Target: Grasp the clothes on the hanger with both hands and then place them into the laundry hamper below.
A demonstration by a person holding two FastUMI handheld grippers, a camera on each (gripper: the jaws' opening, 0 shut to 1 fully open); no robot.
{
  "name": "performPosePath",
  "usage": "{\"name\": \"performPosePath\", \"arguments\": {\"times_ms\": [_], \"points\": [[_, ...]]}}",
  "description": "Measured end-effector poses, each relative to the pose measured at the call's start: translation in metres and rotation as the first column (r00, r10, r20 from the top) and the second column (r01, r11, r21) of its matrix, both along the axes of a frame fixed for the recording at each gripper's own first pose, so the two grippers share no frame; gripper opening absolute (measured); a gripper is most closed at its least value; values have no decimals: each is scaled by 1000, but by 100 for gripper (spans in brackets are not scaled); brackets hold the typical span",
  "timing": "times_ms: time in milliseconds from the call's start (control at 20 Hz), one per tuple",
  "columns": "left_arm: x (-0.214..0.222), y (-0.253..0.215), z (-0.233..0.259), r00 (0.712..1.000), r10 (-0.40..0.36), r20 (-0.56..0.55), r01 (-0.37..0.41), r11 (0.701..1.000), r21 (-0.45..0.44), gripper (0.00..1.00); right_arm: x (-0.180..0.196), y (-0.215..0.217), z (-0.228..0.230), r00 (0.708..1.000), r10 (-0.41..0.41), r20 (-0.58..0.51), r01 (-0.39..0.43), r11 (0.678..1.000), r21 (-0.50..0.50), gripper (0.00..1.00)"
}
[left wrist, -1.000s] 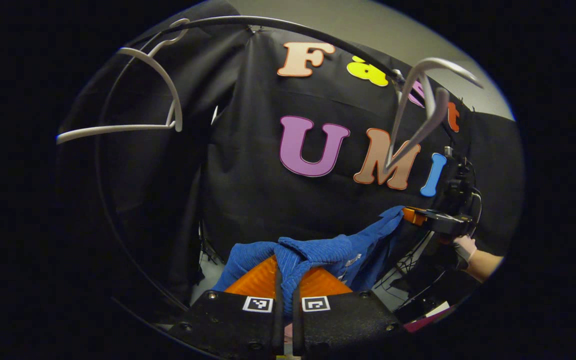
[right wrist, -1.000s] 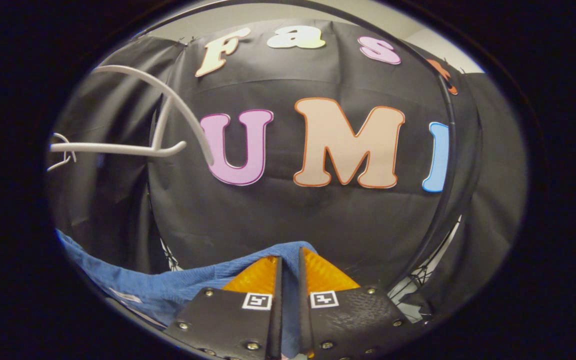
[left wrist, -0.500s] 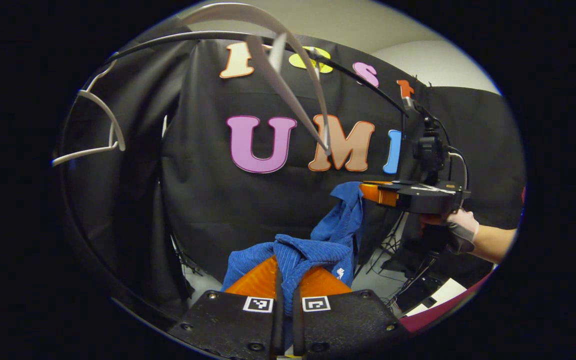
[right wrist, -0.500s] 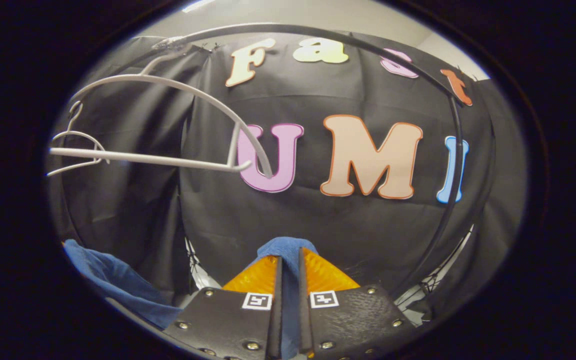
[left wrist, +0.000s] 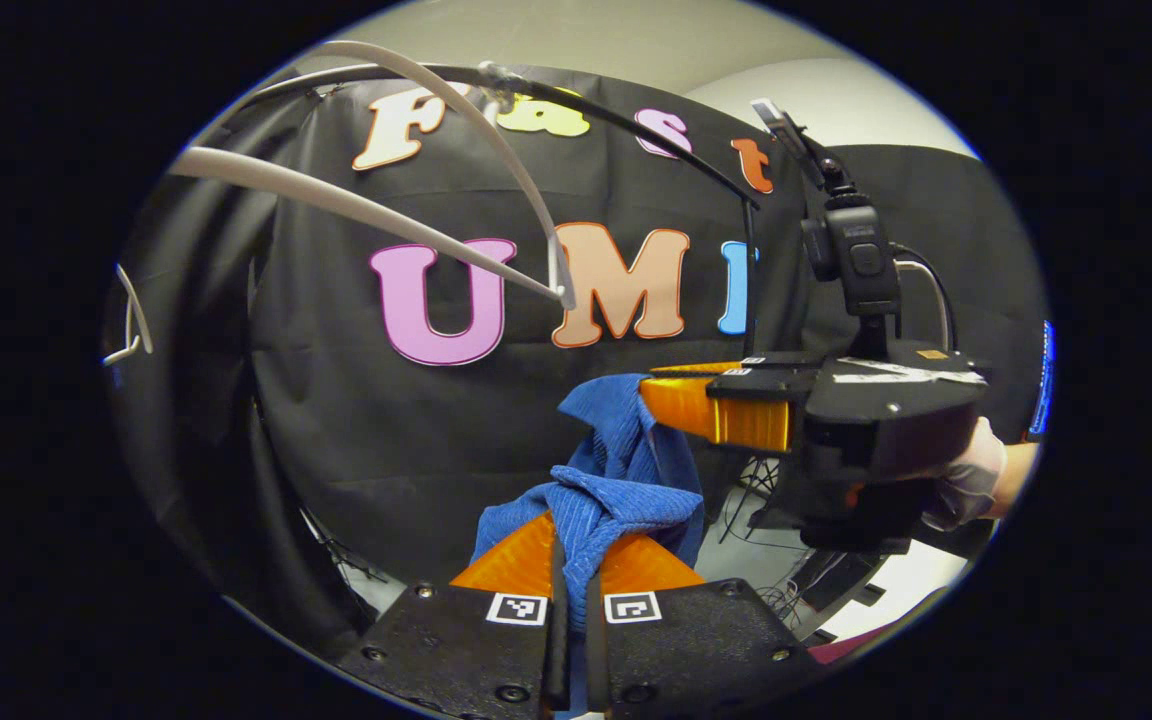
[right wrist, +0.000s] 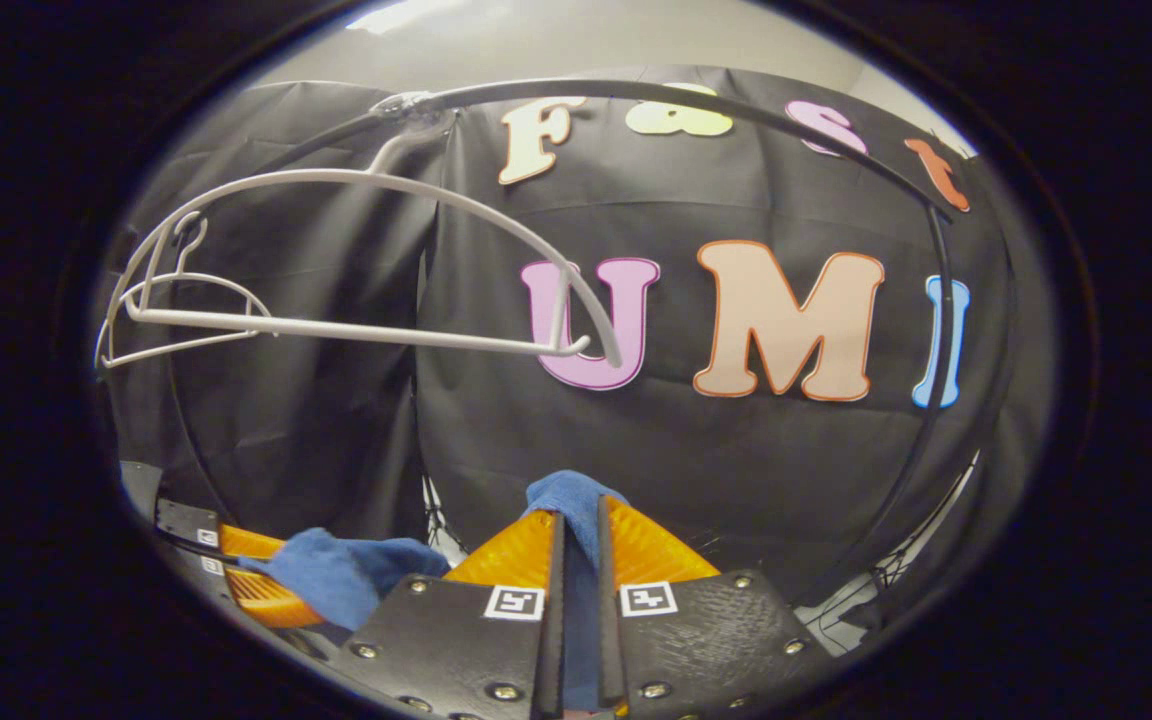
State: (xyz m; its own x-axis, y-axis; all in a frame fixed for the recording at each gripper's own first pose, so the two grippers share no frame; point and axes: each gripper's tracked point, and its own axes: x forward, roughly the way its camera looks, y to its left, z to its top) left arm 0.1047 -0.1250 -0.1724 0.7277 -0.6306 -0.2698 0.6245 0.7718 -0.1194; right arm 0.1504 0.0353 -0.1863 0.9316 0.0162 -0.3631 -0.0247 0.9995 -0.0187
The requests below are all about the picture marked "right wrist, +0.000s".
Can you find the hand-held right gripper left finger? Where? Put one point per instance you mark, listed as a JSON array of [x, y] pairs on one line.
[[551, 620]]

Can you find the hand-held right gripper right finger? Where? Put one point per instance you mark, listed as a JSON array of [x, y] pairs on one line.
[[608, 620]]

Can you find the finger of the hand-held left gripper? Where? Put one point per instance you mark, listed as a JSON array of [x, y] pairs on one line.
[[266, 598], [186, 520]]

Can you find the white plastic hanger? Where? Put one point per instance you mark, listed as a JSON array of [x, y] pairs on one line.
[[196, 282]]

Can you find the white hanger with taped hook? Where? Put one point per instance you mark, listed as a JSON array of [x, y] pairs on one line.
[[336, 328]]

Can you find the black clothes rail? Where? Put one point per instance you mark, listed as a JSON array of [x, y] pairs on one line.
[[736, 105]]

